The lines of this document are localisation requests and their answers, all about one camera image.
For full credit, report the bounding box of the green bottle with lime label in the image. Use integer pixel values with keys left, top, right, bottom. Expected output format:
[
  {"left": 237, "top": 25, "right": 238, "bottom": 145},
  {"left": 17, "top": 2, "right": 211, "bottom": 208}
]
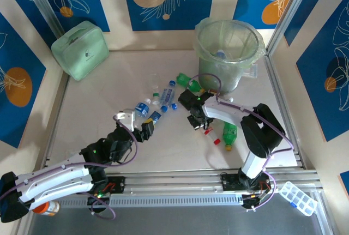
[{"left": 176, "top": 73, "right": 206, "bottom": 94}]

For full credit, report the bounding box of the green bottle yellow cap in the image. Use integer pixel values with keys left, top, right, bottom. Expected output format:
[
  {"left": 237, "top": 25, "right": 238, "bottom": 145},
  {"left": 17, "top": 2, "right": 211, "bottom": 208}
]
[{"left": 222, "top": 121, "right": 238, "bottom": 152}]

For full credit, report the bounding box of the clear unlabelled plastic bottle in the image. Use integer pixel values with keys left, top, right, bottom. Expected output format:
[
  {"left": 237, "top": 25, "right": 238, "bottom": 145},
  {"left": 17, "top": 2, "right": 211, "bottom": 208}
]
[{"left": 151, "top": 73, "right": 162, "bottom": 93}]

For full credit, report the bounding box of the bin with green liner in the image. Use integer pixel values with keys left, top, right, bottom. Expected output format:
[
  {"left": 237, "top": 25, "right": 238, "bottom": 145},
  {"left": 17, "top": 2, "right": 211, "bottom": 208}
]
[{"left": 194, "top": 18, "right": 267, "bottom": 95}]

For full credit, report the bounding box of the small clear plastic box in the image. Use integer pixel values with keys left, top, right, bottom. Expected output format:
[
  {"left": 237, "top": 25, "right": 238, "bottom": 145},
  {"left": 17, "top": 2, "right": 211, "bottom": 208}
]
[{"left": 244, "top": 63, "right": 258, "bottom": 79}]

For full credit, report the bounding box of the orange lid pill bottle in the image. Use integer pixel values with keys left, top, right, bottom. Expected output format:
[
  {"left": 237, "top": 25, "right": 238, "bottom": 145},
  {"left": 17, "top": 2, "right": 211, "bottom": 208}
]
[{"left": 32, "top": 201, "right": 60, "bottom": 216}]

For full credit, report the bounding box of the mint green zip pouch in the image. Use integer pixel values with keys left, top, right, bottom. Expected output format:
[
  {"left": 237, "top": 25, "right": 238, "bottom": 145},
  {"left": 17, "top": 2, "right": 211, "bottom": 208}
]
[{"left": 51, "top": 20, "right": 110, "bottom": 82}]

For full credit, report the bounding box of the clear compartment organiser box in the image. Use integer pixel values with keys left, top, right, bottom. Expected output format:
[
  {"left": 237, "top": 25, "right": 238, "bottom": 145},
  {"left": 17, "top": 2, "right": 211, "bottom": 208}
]
[{"left": 278, "top": 181, "right": 319, "bottom": 216}]

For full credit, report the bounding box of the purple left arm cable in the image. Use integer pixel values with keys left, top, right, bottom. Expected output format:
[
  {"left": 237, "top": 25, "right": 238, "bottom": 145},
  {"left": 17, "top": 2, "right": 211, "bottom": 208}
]
[{"left": 0, "top": 117, "right": 137, "bottom": 221}]

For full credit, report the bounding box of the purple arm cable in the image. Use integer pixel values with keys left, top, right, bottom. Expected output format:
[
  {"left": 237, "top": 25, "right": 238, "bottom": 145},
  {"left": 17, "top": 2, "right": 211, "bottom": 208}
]
[
  {"left": 189, "top": 73, "right": 294, "bottom": 211},
  {"left": 0, "top": 117, "right": 137, "bottom": 221}
]

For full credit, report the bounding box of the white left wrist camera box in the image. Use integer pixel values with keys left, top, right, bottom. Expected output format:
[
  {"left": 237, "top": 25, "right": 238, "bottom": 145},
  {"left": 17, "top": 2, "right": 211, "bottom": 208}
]
[{"left": 113, "top": 109, "right": 136, "bottom": 132}]

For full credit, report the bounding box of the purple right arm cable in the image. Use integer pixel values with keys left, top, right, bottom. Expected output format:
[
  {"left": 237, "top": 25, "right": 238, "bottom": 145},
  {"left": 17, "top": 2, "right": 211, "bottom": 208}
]
[{"left": 189, "top": 73, "right": 294, "bottom": 211}]

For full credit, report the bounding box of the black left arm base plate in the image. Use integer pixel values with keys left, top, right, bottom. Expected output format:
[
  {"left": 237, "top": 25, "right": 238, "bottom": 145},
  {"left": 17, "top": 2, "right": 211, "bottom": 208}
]
[{"left": 92, "top": 176, "right": 127, "bottom": 195}]

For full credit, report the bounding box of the black controller board with wires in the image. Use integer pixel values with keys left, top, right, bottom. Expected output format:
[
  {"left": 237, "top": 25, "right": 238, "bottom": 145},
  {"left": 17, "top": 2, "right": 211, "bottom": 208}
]
[
  {"left": 86, "top": 193, "right": 112, "bottom": 209},
  {"left": 241, "top": 191, "right": 273, "bottom": 210}
]

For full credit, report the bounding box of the aluminium mounting rail frame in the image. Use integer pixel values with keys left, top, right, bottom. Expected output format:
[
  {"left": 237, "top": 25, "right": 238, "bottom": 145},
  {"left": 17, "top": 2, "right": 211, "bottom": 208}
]
[{"left": 23, "top": 168, "right": 325, "bottom": 200}]

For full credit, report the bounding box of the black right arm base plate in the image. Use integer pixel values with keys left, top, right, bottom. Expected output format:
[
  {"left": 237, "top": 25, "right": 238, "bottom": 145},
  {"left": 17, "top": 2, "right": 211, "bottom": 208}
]
[{"left": 219, "top": 173, "right": 273, "bottom": 192}]

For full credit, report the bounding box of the aluminium table side rail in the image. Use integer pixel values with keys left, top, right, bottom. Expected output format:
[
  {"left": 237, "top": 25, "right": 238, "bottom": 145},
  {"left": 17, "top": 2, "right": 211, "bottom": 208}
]
[
  {"left": 263, "top": 55, "right": 305, "bottom": 169},
  {"left": 40, "top": 73, "right": 70, "bottom": 176}
]

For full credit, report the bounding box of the grey slotted cable duct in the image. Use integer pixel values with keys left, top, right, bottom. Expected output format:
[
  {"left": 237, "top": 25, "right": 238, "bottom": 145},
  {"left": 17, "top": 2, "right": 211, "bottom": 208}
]
[{"left": 58, "top": 192, "right": 246, "bottom": 209}]

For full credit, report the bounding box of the aluminium corner post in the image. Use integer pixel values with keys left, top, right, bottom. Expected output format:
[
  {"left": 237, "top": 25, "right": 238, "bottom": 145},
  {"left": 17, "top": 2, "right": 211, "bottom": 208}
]
[
  {"left": 266, "top": 0, "right": 320, "bottom": 56},
  {"left": 19, "top": 0, "right": 68, "bottom": 38}
]

